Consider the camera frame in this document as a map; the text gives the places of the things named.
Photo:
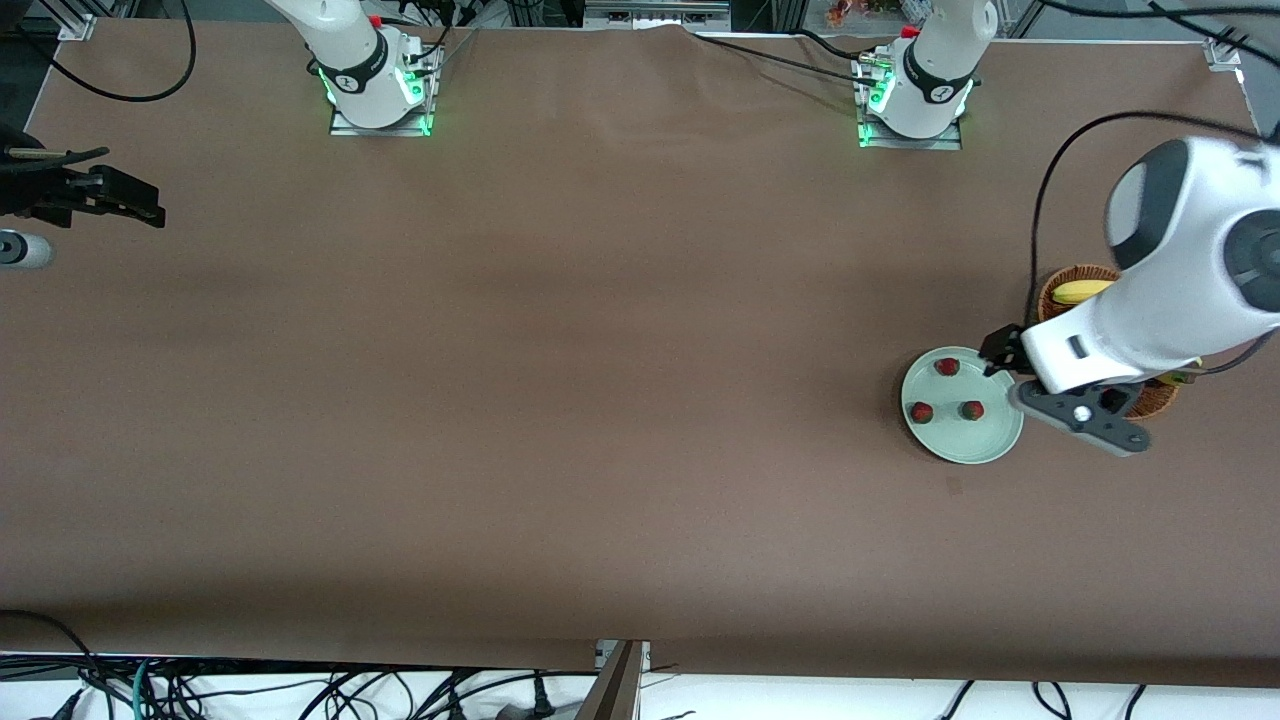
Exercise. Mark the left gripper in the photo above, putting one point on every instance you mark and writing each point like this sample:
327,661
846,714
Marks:
1001,348

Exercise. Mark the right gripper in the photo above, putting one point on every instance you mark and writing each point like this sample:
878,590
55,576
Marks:
30,187

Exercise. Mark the red strawberry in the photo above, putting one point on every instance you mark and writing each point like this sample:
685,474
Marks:
972,410
947,367
921,412

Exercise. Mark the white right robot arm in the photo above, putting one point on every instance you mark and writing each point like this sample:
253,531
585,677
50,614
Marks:
350,50

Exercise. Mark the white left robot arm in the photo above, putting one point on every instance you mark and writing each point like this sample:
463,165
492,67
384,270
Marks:
1200,230

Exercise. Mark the light green round plate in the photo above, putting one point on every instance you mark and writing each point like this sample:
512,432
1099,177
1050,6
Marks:
950,440

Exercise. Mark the brown wicker basket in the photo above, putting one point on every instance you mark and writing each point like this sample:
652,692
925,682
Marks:
1050,300

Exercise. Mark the yellow banana bunch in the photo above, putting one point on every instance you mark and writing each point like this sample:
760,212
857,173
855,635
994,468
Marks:
1080,292

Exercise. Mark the brown table cover sheet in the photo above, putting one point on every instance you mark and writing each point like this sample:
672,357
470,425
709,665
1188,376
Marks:
640,300

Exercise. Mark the grey metal equipment box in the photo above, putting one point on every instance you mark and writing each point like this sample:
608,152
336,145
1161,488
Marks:
650,15

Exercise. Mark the aluminium frame profile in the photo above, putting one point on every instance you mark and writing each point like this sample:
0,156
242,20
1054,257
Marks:
1225,50
75,28

